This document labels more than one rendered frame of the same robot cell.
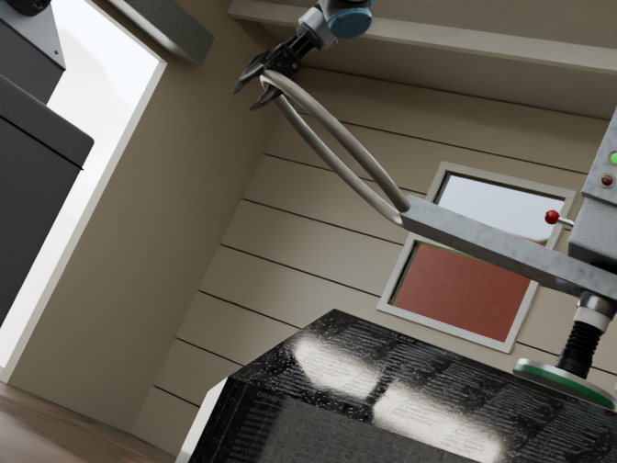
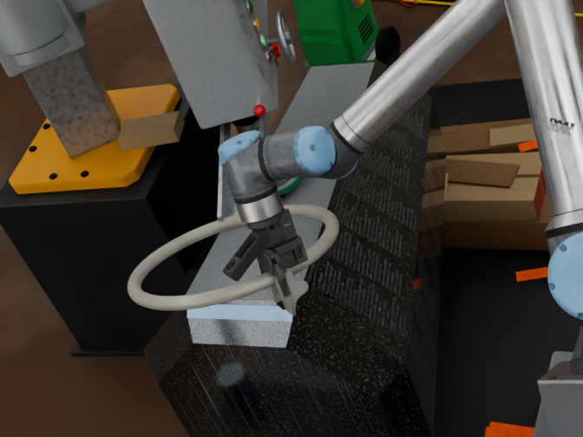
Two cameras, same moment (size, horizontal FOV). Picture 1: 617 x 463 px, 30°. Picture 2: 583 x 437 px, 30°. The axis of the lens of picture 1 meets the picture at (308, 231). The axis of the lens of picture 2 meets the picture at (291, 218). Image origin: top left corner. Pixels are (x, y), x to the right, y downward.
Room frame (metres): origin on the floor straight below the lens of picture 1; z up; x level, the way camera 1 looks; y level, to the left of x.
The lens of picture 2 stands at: (2.54, 1.88, 2.70)
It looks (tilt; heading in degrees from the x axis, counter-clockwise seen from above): 39 degrees down; 265
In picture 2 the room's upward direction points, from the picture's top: 23 degrees counter-clockwise
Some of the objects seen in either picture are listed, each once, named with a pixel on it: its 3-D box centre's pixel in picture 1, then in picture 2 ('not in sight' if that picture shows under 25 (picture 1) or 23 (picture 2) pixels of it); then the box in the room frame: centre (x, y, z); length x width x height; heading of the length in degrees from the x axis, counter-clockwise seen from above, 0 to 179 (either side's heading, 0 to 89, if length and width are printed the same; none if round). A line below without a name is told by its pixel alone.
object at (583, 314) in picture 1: (591, 319); not in sight; (2.35, -0.61, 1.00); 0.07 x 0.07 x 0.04
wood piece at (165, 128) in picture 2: not in sight; (151, 131); (2.61, -1.15, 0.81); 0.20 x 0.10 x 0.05; 154
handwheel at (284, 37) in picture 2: not in sight; (272, 41); (2.20, -0.69, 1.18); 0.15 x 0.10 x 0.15; 73
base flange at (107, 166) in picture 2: not in sight; (94, 137); (2.79, -1.33, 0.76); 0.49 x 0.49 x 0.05; 56
